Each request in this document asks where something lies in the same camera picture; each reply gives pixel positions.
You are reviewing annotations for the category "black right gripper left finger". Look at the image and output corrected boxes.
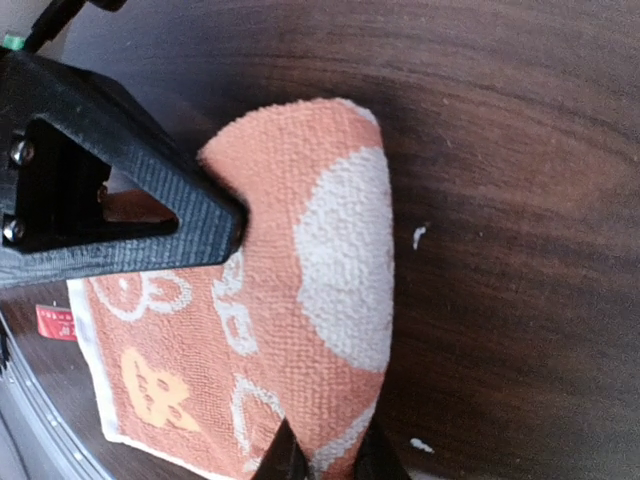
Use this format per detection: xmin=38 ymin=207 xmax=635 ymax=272
xmin=254 ymin=419 xmax=313 ymax=480

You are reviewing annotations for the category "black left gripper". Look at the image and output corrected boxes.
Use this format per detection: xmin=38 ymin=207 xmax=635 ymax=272
xmin=1 ymin=49 xmax=247 ymax=289

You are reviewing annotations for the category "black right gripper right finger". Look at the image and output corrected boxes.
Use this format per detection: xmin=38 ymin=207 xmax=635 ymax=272
xmin=354 ymin=424 xmax=410 ymax=480

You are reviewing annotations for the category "orange bunny pattern towel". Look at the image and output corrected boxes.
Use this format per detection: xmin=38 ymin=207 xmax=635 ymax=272
xmin=36 ymin=99 xmax=394 ymax=479

